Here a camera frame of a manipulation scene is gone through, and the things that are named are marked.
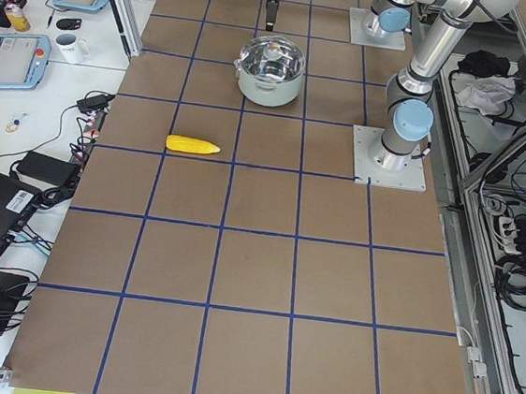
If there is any glass pot lid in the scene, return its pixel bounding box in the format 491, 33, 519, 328
234, 36, 306, 83

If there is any yellow corn cob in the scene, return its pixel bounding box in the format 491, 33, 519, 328
165, 134, 221, 155

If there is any white steel cooking pot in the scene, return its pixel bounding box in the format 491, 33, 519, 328
234, 36, 306, 108

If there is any white mug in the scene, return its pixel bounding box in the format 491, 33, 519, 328
55, 33, 90, 65

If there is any black power adapter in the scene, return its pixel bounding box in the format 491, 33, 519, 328
76, 94, 115, 113

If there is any yellow bottle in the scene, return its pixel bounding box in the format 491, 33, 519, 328
4, 2, 31, 33

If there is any black white cloth pile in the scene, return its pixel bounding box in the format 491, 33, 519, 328
456, 50, 517, 116

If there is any near blue teach pendant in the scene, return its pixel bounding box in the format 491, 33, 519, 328
0, 34, 51, 90

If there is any black power brick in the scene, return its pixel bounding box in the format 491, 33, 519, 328
16, 151, 79, 186

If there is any aluminium frame post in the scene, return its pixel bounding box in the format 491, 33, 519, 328
109, 0, 142, 59

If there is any black coiled cable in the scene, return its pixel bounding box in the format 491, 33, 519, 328
489, 247, 526, 313

